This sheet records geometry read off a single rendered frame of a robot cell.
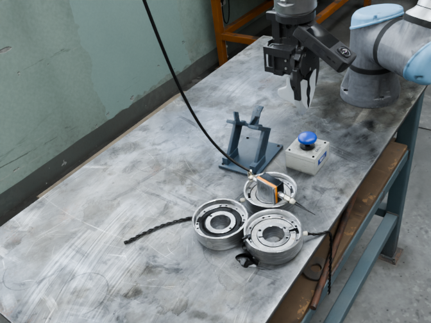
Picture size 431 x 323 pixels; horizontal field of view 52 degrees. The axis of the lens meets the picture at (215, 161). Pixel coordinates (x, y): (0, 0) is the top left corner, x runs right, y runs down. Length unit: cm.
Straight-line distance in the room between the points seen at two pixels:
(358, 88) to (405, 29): 20
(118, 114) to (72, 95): 36
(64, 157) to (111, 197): 159
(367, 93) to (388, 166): 31
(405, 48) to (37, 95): 181
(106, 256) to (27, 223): 23
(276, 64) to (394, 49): 30
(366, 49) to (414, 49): 14
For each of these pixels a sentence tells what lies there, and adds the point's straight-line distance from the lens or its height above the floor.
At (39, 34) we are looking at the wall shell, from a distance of 236.
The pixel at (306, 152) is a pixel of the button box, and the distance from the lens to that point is 96.
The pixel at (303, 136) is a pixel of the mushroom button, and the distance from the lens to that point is 96.
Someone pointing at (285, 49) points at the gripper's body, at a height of 108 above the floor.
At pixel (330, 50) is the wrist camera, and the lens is 81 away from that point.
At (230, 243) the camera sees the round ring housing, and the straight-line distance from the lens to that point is 81.
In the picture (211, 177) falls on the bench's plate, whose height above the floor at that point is 80.
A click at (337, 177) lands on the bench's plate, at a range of 97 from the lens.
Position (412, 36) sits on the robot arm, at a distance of 105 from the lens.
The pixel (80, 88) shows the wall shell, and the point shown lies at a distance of 254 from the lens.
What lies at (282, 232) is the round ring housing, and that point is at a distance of 82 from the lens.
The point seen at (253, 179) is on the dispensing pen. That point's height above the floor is 85.
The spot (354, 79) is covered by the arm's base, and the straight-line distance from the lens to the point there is 119.
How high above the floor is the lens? 142
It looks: 37 degrees down
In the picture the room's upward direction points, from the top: 9 degrees counter-clockwise
